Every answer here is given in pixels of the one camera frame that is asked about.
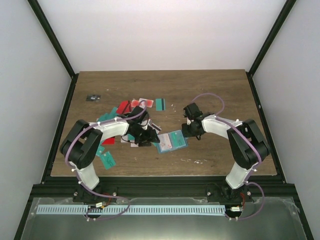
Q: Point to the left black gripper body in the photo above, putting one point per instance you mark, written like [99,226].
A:
[142,137]

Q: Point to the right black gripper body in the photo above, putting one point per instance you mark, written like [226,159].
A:
[190,132]

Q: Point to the white card red pattern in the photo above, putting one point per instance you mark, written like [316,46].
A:
[165,142]

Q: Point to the blue leather card holder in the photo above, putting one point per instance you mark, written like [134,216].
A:
[173,149]

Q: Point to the teal VIP card front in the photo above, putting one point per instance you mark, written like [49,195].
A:
[177,139]

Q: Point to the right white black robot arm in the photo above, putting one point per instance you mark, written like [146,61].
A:
[247,143]

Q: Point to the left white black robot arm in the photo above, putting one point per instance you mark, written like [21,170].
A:
[81,144]

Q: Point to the red card lower left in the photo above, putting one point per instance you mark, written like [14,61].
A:
[108,141]

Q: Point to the white card red circles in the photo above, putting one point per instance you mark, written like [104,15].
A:
[142,102]

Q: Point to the red card black stripe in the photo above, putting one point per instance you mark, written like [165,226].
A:
[124,107]

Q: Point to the teal card with stripe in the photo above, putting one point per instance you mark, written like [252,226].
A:
[160,104]

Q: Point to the teal card far left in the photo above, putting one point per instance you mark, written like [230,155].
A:
[108,116]

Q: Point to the small black card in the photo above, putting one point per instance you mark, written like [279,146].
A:
[93,98]

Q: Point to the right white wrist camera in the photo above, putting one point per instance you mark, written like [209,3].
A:
[188,121]

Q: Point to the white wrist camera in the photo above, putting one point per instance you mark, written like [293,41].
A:
[188,121]
[146,123]

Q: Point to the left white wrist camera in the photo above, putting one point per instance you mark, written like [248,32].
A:
[146,123]

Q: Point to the light blue slotted rail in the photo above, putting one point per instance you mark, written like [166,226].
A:
[152,210]

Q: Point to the black aluminium frame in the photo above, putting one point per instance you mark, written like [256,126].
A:
[160,186]

